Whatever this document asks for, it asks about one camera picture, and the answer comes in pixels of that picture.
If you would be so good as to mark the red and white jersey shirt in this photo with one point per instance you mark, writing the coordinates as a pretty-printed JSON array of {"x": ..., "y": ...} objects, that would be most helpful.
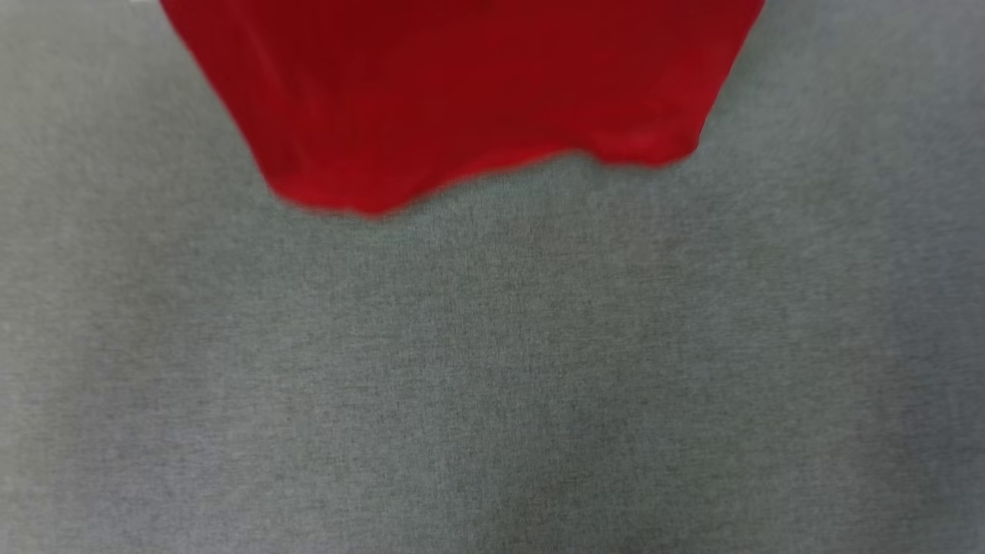
[{"x": 462, "y": 85}]

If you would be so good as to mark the grey fabric sofa seat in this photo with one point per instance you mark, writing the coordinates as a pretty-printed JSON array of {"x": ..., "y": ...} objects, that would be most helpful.
[{"x": 492, "y": 385}]

